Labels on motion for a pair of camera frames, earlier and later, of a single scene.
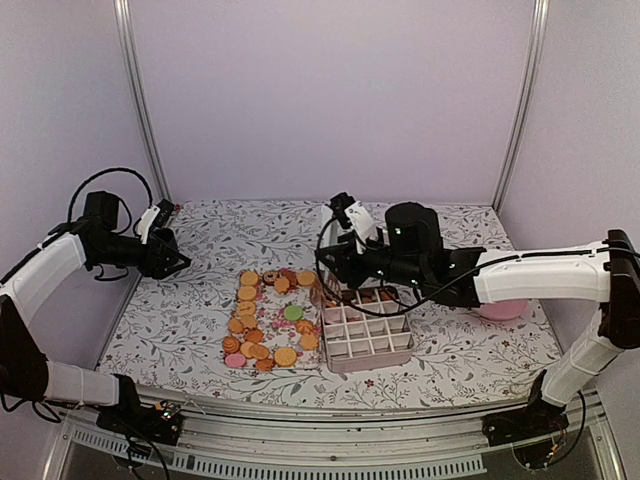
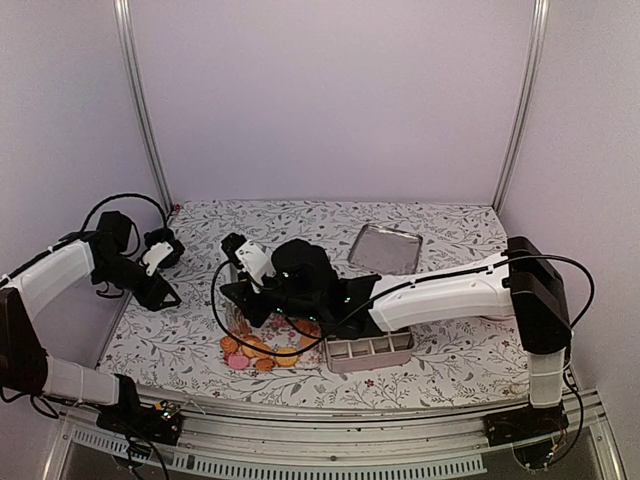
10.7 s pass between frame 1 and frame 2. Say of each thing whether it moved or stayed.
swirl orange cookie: stayed
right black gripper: moved
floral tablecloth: stayed
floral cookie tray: stayed
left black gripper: moved
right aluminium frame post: stayed
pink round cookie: stayed
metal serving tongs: moved
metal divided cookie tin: stayed
